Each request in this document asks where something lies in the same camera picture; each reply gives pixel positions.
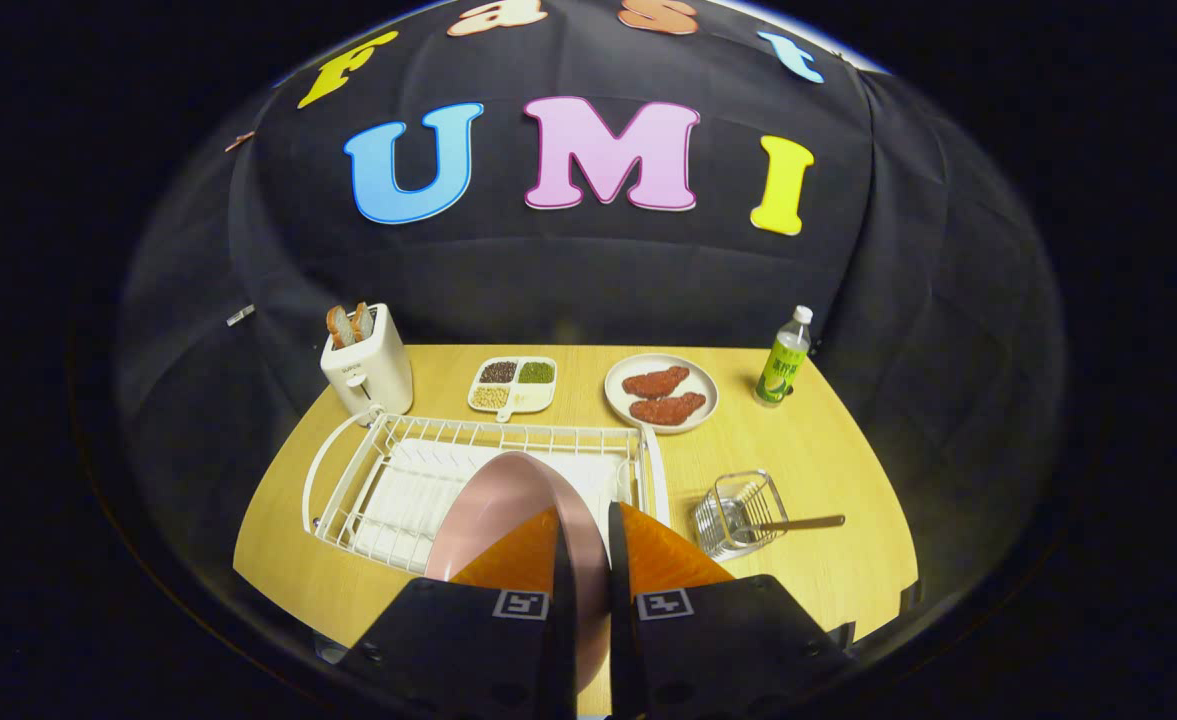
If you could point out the black backdrop cloth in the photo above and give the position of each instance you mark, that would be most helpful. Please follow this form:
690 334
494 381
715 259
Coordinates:
598 270

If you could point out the small white tag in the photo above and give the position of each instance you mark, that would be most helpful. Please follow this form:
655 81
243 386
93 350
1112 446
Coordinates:
240 315

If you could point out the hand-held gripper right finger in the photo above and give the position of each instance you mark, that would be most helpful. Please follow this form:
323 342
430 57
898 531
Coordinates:
718 650

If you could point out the small wooden clip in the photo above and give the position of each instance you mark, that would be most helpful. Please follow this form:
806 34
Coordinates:
239 141

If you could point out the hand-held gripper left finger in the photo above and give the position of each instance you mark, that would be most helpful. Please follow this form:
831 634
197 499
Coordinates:
468 650

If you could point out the toasted bread slice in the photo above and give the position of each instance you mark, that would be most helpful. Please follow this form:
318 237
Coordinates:
364 320
339 327

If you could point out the green label drink bottle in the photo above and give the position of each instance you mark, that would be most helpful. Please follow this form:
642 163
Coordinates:
783 365

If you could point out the red-brown meat piece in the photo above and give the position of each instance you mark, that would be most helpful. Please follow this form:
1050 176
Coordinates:
668 408
653 382

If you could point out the white toaster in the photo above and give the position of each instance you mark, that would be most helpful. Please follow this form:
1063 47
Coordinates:
373 375

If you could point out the white ribbed drain tray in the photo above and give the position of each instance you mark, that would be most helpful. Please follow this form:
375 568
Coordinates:
418 490

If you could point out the pink plate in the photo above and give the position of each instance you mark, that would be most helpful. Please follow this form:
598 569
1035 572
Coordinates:
498 510

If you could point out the beige round serving dish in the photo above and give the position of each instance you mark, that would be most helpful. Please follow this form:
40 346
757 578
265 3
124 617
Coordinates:
703 385

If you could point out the white divided bean dish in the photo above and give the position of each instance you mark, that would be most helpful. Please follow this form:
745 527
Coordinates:
511 398

